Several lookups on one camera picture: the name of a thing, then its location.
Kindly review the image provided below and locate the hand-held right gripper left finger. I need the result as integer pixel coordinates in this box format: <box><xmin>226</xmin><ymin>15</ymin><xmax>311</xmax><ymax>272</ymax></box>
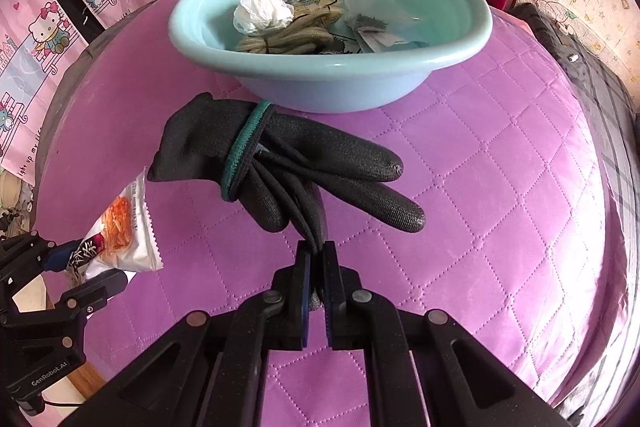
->
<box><xmin>60</xmin><ymin>239</ymin><xmax>312</xmax><ymax>427</ymax></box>

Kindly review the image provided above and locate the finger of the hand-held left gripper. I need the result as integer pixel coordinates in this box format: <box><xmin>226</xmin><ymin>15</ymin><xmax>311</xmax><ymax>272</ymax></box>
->
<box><xmin>0</xmin><ymin>231</ymin><xmax>77</xmax><ymax>290</ymax></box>
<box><xmin>10</xmin><ymin>269</ymin><xmax>130</xmax><ymax>344</ymax></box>

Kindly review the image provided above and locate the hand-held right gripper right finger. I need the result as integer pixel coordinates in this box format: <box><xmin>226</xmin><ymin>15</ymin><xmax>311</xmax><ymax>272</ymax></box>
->
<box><xmin>322</xmin><ymin>241</ymin><xmax>572</xmax><ymax>427</ymax></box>

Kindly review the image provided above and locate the grey snack packet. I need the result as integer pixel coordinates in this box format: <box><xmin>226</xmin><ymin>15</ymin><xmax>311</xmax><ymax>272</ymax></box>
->
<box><xmin>80</xmin><ymin>167</ymin><xmax>165</xmax><ymax>283</ymax></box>

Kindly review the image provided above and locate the black work gloves pair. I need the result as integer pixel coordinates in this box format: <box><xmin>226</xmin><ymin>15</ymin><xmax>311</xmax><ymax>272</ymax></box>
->
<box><xmin>147</xmin><ymin>93</ymin><xmax>427</xmax><ymax>313</ymax></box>

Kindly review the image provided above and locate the teal plastic basin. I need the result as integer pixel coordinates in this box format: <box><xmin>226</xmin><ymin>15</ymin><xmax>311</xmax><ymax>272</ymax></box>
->
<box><xmin>169</xmin><ymin>0</ymin><xmax>493</xmax><ymax>114</ymax></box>

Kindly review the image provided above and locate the olive shoelace bundle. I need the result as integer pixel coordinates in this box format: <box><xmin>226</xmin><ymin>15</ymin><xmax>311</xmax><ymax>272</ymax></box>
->
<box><xmin>235</xmin><ymin>0</ymin><xmax>347</xmax><ymax>56</ymax></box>

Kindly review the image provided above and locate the white red plastic bag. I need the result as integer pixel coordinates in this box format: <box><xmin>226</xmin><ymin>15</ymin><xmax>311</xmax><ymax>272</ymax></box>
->
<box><xmin>233</xmin><ymin>0</ymin><xmax>296</xmax><ymax>36</ymax></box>

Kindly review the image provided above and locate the purple quilted table cover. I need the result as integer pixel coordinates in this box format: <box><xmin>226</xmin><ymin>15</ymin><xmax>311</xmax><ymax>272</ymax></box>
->
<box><xmin>35</xmin><ymin>0</ymin><xmax>632</xmax><ymax>427</ymax></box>

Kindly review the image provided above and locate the white cable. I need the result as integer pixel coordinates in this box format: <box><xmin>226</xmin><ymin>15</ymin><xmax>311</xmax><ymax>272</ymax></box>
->
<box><xmin>537</xmin><ymin>0</ymin><xmax>607</xmax><ymax>54</ymax></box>

